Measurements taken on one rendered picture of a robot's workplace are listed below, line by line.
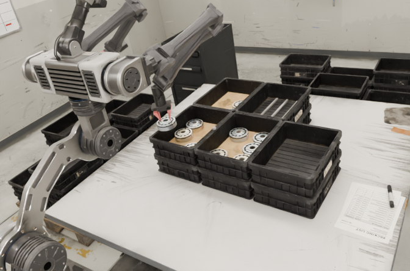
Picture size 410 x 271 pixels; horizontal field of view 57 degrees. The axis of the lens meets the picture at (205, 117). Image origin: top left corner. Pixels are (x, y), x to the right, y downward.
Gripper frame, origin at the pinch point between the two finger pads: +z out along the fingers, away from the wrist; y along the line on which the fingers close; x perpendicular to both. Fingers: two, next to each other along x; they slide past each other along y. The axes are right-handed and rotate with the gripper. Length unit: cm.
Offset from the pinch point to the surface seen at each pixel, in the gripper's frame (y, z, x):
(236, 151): -33.4, 19.0, 13.5
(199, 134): -15.1, 18.4, -9.2
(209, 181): -17.3, 27.3, 23.2
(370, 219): -82, 33, 60
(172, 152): -1.2, 14.1, 11.4
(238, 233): -27, 32, 56
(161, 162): 7.2, 22.8, 5.4
